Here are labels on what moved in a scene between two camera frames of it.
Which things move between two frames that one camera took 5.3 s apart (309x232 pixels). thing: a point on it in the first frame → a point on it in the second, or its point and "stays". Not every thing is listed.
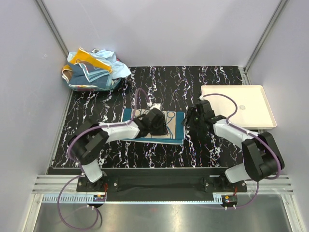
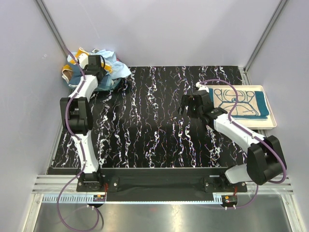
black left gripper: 162,130 → 104,73
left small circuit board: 99,197 stays
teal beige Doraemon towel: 175,124 → 251,105
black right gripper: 191,112 → 186,100
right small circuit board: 230,198 stays
